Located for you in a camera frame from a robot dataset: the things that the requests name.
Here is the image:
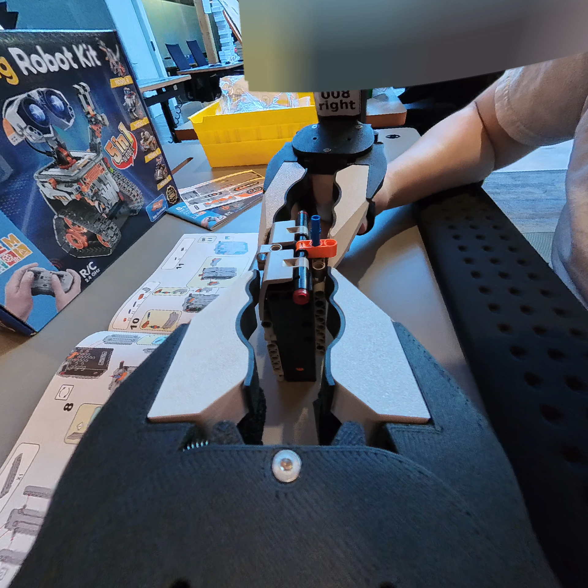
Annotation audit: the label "blue robot kit box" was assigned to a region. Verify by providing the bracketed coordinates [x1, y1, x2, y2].
[0, 30, 183, 334]

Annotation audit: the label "small blue booklet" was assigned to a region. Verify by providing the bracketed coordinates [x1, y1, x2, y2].
[165, 198, 259, 231]

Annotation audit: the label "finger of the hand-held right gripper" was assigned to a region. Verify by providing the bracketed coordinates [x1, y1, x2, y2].
[327, 163, 372, 271]
[257, 163, 308, 249]

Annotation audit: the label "grey desk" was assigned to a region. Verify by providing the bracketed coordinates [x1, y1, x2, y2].
[0, 126, 490, 465]

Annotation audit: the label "person's white t-shirt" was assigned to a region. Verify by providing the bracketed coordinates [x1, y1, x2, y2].
[494, 52, 588, 309]

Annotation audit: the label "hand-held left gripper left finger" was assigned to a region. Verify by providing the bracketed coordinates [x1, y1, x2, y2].
[147, 270, 267, 445]

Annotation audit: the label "person's right forearm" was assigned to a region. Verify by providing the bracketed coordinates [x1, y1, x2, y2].
[374, 85, 508, 214]

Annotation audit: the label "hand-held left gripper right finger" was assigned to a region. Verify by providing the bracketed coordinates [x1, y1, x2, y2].
[314, 268, 433, 445]

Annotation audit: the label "white instruction booklet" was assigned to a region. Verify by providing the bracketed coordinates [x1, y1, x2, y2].
[0, 232, 261, 588]

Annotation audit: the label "brown background desk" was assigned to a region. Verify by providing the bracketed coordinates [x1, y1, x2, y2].
[138, 73, 193, 134]
[177, 61, 245, 104]

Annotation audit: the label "black and grey brick assembly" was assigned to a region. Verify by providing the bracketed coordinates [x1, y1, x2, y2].
[256, 209, 339, 384]

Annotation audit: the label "clear plastic bags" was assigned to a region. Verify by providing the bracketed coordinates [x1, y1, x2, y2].
[220, 76, 319, 112]

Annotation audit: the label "person's right hand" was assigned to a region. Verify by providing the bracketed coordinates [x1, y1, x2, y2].
[294, 172, 344, 236]

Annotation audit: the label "yellow plastic bin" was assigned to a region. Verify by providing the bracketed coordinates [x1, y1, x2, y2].
[188, 92, 319, 169]

